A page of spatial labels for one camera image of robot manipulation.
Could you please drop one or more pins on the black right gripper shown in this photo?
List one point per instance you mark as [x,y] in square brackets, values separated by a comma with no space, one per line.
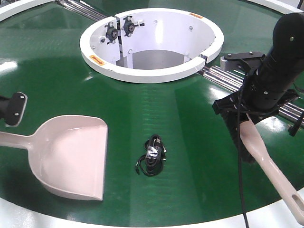
[234,108]

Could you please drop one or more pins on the beige hand broom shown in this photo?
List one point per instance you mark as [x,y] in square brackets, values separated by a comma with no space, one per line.
[255,145]

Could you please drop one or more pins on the beige dustpan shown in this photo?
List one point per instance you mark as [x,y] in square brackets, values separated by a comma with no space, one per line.
[67,154]

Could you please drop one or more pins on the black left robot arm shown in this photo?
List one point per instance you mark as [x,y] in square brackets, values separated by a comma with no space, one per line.
[4,102]

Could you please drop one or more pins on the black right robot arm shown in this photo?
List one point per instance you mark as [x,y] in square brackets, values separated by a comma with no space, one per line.
[269,76]

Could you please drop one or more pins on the black bearing right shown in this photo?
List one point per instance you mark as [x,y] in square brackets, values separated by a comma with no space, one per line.
[130,25]

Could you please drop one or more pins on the black bearing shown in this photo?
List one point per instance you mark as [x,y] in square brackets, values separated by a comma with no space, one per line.
[130,25]
[111,33]

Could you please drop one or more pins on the black bearing left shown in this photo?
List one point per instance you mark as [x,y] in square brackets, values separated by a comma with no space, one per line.
[111,33]

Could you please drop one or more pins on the chrome rollers far left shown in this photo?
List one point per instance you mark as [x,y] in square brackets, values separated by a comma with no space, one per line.
[82,9]

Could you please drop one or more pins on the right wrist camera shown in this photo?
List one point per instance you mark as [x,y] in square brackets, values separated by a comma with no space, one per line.
[247,62]

